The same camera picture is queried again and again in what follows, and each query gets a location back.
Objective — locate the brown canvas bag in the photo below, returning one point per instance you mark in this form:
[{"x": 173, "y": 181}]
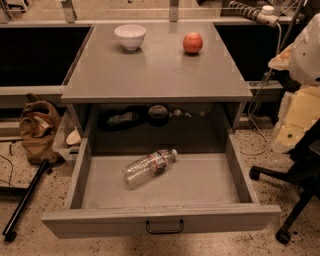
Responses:
[{"x": 39, "y": 123}]

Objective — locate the black drawer handle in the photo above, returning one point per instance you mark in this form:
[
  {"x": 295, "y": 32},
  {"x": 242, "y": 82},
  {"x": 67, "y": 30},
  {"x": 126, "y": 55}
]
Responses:
[{"x": 161, "y": 228}]

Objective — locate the white ceramic bowl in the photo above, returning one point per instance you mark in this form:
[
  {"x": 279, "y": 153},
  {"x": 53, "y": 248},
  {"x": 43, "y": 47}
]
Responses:
[{"x": 130, "y": 36}]

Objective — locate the red apple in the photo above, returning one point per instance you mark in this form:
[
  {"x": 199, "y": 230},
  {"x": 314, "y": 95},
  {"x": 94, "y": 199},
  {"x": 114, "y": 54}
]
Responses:
[{"x": 192, "y": 43}]

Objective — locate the black object under counter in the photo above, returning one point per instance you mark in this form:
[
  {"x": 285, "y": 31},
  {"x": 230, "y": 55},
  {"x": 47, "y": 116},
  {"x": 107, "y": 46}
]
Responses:
[{"x": 118, "y": 120}]

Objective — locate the black tape roll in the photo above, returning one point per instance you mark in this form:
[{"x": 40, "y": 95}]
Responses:
[{"x": 158, "y": 115}]

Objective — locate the grey open drawer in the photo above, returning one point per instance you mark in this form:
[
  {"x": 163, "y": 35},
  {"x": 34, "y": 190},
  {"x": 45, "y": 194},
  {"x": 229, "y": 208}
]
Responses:
[{"x": 209, "y": 192}]

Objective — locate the black office chair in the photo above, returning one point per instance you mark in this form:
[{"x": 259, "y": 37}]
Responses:
[{"x": 304, "y": 173}]

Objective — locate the clear plastic bin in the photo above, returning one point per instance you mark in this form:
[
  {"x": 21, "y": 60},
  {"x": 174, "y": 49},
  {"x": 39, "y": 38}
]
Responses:
[{"x": 67, "y": 140}]

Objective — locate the clear plastic water bottle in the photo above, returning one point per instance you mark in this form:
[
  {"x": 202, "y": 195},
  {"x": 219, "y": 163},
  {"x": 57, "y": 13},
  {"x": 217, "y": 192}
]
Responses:
[{"x": 148, "y": 166}]

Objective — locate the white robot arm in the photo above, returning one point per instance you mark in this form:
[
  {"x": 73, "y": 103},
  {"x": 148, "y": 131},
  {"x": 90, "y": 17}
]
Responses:
[{"x": 300, "y": 110}]

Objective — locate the black metal pole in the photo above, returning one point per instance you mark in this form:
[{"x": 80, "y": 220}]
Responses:
[{"x": 9, "y": 232}]

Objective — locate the white corrugated hose fixture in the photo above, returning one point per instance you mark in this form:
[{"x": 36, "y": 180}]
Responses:
[{"x": 265, "y": 15}]

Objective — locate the grey counter cabinet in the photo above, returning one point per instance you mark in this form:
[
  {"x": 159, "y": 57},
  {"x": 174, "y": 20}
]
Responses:
[{"x": 207, "y": 85}]

